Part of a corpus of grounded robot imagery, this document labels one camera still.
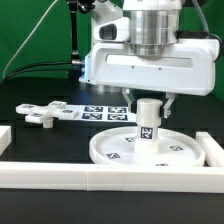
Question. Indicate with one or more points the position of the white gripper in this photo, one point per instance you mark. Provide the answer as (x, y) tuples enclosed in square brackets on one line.
[(147, 55)]

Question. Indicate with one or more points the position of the white round table top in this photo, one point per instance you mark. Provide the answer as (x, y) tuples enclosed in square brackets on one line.
[(121, 146)]

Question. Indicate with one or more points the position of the white cross-shaped table base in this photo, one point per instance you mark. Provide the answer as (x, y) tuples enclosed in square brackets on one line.
[(45, 115)]

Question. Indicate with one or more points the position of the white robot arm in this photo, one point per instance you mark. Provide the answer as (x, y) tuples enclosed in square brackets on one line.
[(156, 10)]

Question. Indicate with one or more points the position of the paper sheet with markers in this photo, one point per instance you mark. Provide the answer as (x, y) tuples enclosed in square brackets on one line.
[(103, 113)]

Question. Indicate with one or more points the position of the white right fence bar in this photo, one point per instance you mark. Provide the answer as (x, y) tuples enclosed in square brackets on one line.
[(213, 151)]

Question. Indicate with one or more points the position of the white fence bar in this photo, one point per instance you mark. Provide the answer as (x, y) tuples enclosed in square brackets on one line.
[(91, 177), (213, 151)]

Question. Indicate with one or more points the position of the white left fence block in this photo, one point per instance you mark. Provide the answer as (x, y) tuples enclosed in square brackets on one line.
[(5, 138)]

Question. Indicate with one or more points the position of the white front fence bar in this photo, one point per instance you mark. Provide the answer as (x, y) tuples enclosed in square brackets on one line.
[(91, 177)]

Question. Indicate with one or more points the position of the black camera stand pole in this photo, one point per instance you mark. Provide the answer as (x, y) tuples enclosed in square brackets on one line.
[(84, 7)]

